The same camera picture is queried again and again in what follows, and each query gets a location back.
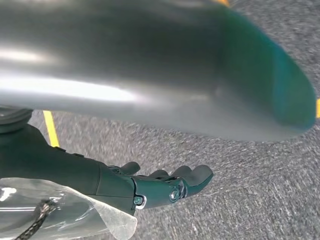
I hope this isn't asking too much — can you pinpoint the clear plastic film wrap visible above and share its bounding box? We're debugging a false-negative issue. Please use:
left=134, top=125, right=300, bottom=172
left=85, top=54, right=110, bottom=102
left=0, top=177, right=138, bottom=240

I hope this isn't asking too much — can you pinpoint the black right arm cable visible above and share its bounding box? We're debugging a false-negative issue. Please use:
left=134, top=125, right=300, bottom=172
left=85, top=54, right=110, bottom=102
left=14, top=198, right=57, bottom=240

